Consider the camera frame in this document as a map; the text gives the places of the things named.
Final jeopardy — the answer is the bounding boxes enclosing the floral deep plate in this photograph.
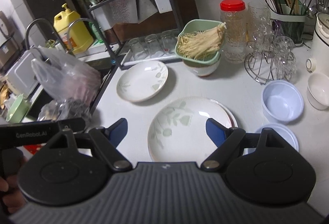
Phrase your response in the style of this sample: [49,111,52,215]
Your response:
[148,97,232,165]

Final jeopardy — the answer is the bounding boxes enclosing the light blue plastic bowl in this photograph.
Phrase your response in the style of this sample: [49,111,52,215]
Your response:
[261,80,304,124]

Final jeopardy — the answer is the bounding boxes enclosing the chrome kitchen faucet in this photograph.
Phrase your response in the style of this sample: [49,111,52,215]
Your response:
[66,18,118,66]

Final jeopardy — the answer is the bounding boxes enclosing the person's left hand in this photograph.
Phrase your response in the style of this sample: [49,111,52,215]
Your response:
[0,157,28,215]

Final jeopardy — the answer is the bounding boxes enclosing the clear bag with dark contents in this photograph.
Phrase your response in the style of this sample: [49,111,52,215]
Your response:
[37,98,92,126]

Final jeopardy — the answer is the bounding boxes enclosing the floral plate near rack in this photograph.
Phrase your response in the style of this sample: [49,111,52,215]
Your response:
[117,61,168,103]

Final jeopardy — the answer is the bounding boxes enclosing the white bowl under colander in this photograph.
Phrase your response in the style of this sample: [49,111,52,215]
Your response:
[183,56,221,77]

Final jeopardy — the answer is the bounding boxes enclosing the translucent plastic bag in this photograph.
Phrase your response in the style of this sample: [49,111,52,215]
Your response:
[31,48,102,105]

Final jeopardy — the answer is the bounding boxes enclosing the white rack drip tray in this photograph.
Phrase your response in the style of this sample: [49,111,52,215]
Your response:
[120,43,185,68]

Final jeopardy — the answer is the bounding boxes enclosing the left clear drinking glass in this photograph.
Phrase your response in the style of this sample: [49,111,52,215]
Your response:
[128,38,149,61]

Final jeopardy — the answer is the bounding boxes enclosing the clear drinking glass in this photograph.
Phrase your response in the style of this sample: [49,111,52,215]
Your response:
[144,34,164,58]
[128,38,149,61]

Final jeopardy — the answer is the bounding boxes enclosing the enoki mushroom bunch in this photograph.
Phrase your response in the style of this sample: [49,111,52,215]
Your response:
[175,21,226,63]

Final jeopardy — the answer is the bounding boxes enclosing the green plastic colander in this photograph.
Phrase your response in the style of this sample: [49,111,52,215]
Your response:
[175,19,226,65]

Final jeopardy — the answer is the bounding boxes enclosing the small white ceramic cup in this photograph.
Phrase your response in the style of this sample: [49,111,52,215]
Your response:
[307,73,328,110]

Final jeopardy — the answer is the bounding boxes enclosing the middle clear drinking glass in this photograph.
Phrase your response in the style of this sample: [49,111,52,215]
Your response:
[144,34,164,58]

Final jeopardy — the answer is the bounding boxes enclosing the yellow detergent jug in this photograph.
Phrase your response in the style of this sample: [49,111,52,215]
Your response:
[53,3,94,54]

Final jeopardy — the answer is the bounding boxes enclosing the right glass with red print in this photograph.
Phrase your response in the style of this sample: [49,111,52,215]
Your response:
[161,30,177,54]

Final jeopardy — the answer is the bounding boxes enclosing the tall textured clear glass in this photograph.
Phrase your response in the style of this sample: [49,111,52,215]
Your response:
[248,2,271,51]

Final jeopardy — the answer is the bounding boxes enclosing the red lid plastic jar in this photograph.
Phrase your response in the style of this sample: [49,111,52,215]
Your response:
[220,0,247,63]

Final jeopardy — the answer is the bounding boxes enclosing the white electric cooking pot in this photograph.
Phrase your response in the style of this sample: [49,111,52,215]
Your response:
[306,13,329,76]

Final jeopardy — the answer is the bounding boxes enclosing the hammered metal cleaver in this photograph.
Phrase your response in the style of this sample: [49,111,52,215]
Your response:
[109,0,158,24]

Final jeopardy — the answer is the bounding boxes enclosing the green white chopstick holder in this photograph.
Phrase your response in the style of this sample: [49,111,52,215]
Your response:
[264,0,308,47]

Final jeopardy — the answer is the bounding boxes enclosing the black metal dish rack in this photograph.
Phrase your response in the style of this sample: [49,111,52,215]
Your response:
[80,0,186,71]

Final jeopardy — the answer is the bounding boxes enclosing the wire glass holder stand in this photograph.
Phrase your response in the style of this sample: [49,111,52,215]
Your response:
[244,31,297,85]

